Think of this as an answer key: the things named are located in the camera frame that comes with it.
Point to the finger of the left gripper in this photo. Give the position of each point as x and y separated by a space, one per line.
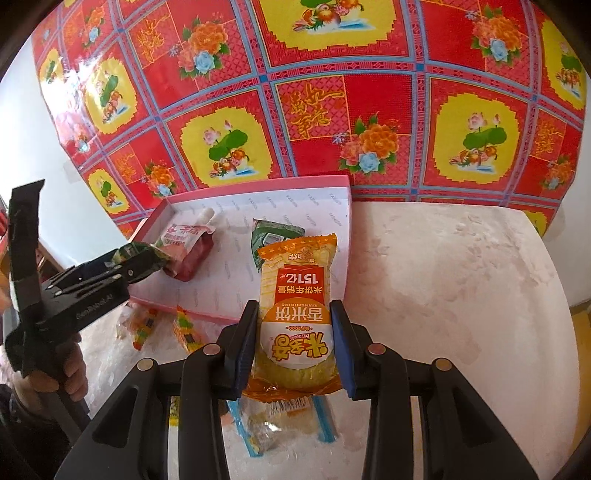
131 269

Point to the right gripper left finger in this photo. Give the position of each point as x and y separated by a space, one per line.
238 345

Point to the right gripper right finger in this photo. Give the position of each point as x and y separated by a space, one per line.
350 345

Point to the green triangular snack packet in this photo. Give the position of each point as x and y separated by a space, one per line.
265 233
137 253

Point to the orange rice cracker packet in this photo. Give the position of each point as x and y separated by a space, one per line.
295 345

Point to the clear colourful candy packet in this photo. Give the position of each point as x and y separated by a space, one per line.
136 322

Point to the peach jelly drink pouch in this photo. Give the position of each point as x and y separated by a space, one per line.
185 242

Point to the blue-edged clear pastry packet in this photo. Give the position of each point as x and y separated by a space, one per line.
266 426

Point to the left hand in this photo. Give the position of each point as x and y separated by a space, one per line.
71 379

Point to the long yellow green candy strip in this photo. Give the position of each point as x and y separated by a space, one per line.
185 331

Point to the pink shallow cardboard box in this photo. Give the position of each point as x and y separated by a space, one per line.
245 216

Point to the wooden furniture edge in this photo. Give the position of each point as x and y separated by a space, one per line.
581 323

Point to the red floral patterned cloth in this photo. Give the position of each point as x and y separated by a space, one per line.
460 101

